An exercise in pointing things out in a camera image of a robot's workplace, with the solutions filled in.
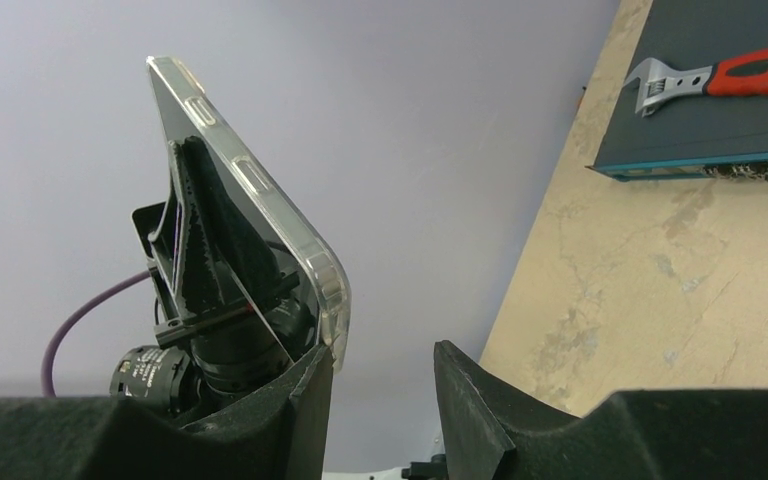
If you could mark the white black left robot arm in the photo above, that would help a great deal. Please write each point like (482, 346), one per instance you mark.
(167, 380)

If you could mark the phone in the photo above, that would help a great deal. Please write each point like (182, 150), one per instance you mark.
(186, 110)

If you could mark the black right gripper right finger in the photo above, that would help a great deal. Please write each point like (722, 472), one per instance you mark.
(492, 430)

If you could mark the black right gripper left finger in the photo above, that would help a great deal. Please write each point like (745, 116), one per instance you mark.
(277, 432)

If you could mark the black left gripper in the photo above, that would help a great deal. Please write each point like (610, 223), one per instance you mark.
(205, 255)

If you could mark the red handled adjustable wrench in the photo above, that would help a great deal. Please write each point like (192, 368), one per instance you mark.
(657, 83)

